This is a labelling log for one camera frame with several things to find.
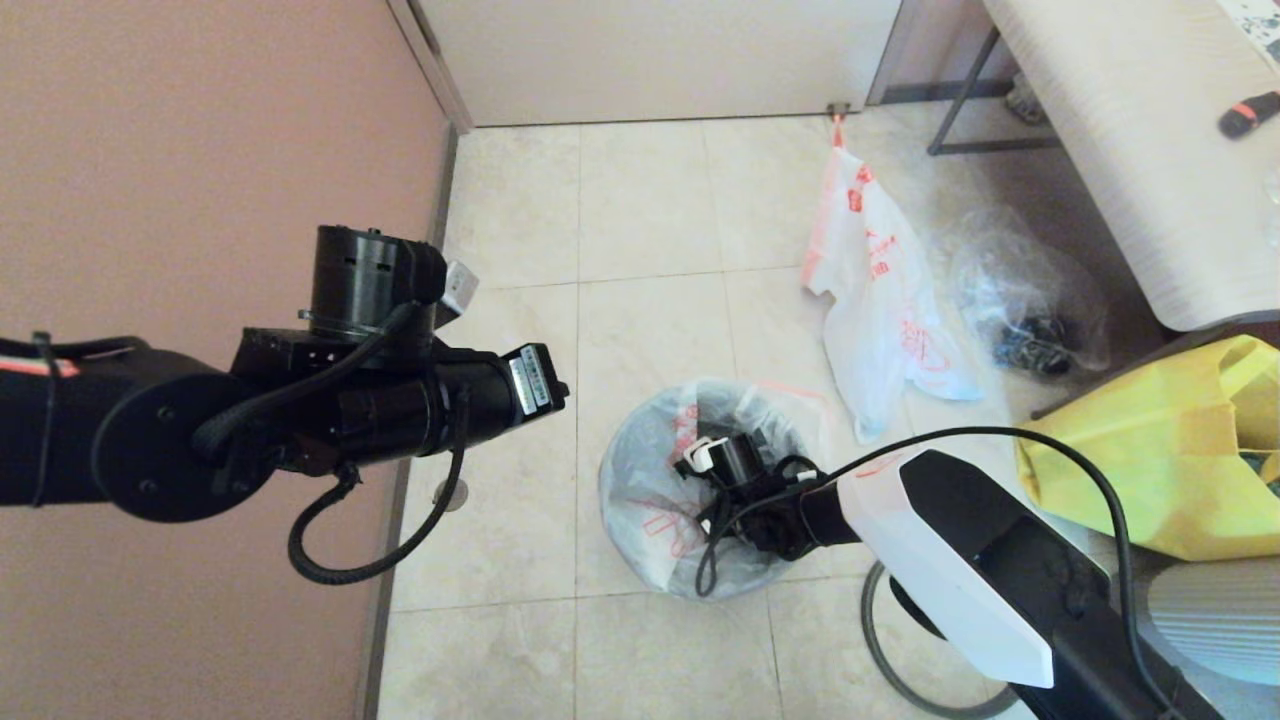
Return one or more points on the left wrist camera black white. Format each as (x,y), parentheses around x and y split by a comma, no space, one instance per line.
(370,275)

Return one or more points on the dark items in clear bag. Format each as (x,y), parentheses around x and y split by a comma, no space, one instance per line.
(1040,345)

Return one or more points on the black and red marker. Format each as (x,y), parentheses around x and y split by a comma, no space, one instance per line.
(1248,113)

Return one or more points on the round metal floor drain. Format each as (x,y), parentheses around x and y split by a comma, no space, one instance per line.
(455,497)

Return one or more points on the small metal door stopper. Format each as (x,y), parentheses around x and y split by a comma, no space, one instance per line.
(838,109)

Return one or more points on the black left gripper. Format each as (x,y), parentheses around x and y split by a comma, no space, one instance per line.
(490,395)

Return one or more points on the black-printed white paper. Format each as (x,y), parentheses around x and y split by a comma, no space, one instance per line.
(1255,20)

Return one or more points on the beige table with metal legs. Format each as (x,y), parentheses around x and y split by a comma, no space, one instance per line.
(990,148)

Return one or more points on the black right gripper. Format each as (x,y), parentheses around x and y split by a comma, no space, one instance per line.
(770,525)

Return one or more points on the white door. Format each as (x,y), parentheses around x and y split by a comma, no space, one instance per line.
(660,60)

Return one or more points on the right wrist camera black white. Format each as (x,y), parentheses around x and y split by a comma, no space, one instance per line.
(735,458)

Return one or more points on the grey ribbed robot base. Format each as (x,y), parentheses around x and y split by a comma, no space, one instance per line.
(1230,620)

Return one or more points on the grey door frame post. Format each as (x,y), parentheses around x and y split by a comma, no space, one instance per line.
(430,60)

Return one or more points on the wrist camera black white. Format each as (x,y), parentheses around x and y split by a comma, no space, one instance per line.
(735,458)
(370,275)

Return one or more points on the yellow non-woven bag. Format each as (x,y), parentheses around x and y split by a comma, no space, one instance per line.
(1130,470)

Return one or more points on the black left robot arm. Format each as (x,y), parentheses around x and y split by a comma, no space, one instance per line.
(150,430)

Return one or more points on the clear plastic bag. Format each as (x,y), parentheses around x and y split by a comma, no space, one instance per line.
(1020,280)

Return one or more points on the small white object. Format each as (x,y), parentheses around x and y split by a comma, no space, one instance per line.
(1022,100)

